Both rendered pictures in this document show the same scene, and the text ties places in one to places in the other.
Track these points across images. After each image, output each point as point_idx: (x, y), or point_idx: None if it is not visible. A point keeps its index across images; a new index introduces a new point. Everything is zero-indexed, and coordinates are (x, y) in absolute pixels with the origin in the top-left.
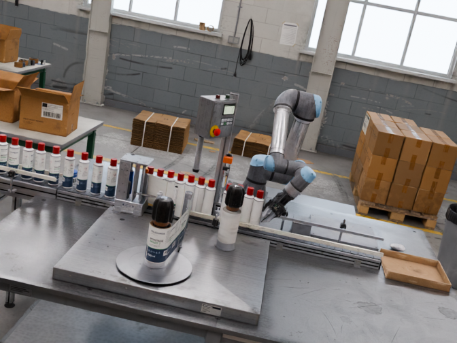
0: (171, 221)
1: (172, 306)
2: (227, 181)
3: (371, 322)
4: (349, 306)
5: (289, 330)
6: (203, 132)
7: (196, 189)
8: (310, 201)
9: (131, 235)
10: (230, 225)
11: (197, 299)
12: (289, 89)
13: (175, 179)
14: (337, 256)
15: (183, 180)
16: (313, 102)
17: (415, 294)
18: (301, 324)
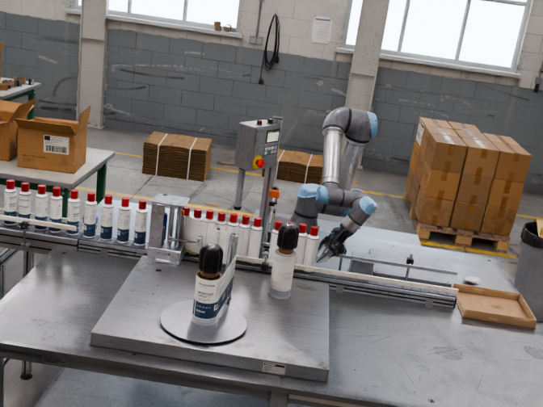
0: None
1: (229, 367)
2: (270, 215)
3: (452, 369)
4: (425, 353)
5: (363, 385)
6: (245, 164)
7: (241, 229)
8: (368, 233)
9: (172, 289)
10: (284, 270)
11: (258, 357)
12: (338, 107)
13: None
14: (406, 296)
15: None
16: (368, 121)
17: (498, 333)
18: (375, 377)
